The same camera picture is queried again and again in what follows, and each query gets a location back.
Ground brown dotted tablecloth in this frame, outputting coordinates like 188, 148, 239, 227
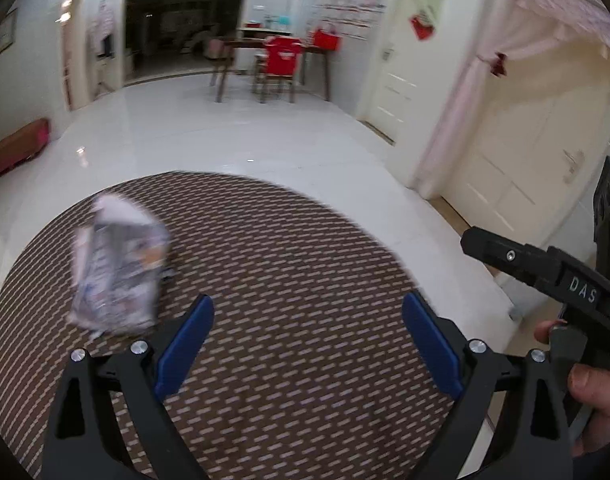
0, 170, 516, 480

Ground red chair cover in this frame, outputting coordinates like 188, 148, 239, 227
262, 36, 304, 79

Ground person's right hand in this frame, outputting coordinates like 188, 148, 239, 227
533, 319, 610, 457

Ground wooden chair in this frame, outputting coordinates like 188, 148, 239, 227
251, 36, 307, 104

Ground red low bench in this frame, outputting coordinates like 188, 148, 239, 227
0, 118, 52, 187

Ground hanging pink clothes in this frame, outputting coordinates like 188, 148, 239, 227
88, 2, 117, 59

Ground cream panel door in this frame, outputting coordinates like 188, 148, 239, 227
441, 52, 610, 222

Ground pink curtain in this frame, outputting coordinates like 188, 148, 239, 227
414, 0, 610, 202

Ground white door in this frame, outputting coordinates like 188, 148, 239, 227
364, 0, 452, 145

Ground metal door handle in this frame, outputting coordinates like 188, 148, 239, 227
562, 150, 586, 185

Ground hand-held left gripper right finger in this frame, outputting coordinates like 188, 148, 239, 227
402, 291, 573, 480

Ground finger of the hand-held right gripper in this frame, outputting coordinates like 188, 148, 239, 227
460, 226, 553, 288

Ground framed wall painting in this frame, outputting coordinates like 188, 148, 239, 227
0, 7, 19, 62

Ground red door decoration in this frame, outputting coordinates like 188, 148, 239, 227
409, 10, 436, 41

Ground red curtain tie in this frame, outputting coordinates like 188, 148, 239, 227
490, 51, 511, 79

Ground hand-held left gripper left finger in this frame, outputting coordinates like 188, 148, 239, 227
41, 293, 216, 480

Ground wooden side table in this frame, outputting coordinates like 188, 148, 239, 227
212, 35, 334, 104

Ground white printed wrapper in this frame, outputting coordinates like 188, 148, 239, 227
68, 194, 178, 337

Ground row of wall papers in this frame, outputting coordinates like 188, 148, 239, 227
312, 0, 389, 42

